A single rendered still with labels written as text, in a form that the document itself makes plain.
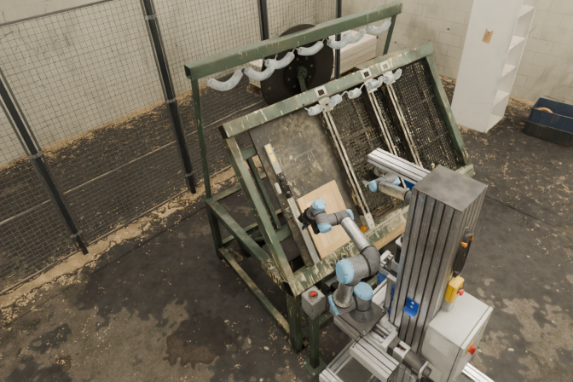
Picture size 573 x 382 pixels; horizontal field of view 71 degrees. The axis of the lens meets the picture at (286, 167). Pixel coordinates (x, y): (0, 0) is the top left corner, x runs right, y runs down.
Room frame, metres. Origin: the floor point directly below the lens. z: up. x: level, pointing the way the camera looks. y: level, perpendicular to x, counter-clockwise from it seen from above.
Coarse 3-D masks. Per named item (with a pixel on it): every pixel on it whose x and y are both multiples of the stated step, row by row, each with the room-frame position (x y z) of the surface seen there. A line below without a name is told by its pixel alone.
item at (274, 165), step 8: (264, 152) 2.41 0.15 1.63; (272, 152) 2.40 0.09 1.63; (272, 168) 2.34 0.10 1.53; (280, 168) 2.34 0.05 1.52; (280, 184) 2.27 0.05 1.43; (288, 200) 2.20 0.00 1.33; (296, 208) 2.19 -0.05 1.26; (296, 216) 2.15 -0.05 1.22; (296, 224) 2.13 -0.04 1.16; (304, 232) 2.09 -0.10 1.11; (304, 240) 2.05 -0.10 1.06; (312, 248) 2.03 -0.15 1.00; (312, 256) 1.99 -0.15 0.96
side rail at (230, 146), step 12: (228, 144) 2.31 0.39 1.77; (228, 156) 2.34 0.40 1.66; (240, 156) 2.28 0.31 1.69; (240, 168) 2.23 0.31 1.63; (240, 180) 2.23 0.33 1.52; (252, 192) 2.15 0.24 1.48; (252, 204) 2.12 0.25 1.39; (264, 216) 2.06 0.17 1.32; (264, 228) 2.01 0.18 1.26; (264, 240) 2.03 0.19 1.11; (276, 240) 1.98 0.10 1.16; (276, 252) 1.92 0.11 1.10; (276, 264) 1.93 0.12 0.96; (288, 264) 1.89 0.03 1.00; (288, 276) 1.83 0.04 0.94
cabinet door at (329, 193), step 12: (312, 192) 2.33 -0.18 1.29; (324, 192) 2.36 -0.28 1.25; (336, 192) 2.40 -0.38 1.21; (300, 204) 2.24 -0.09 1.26; (336, 204) 2.34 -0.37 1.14; (336, 228) 2.21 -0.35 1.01; (324, 240) 2.12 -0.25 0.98; (336, 240) 2.14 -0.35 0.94; (348, 240) 2.18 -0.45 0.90; (324, 252) 2.05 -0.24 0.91
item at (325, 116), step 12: (336, 96) 2.67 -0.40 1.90; (324, 108) 2.70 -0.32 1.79; (324, 120) 2.71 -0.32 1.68; (336, 132) 2.66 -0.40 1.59; (336, 144) 2.60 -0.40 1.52; (336, 156) 2.59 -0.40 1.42; (348, 168) 2.53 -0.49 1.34; (348, 180) 2.47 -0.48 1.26; (360, 192) 2.42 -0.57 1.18; (360, 204) 2.36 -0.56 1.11; (360, 216) 2.35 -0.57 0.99; (372, 228) 2.27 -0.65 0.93
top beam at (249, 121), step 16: (416, 48) 3.47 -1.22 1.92; (432, 48) 3.55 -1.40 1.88; (384, 64) 3.21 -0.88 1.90; (336, 80) 2.91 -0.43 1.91; (352, 80) 2.98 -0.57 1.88; (304, 96) 2.71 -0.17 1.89; (256, 112) 2.48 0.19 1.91; (272, 112) 2.53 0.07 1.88; (288, 112) 2.58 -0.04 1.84; (224, 128) 2.32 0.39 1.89; (240, 128) 2.37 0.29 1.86
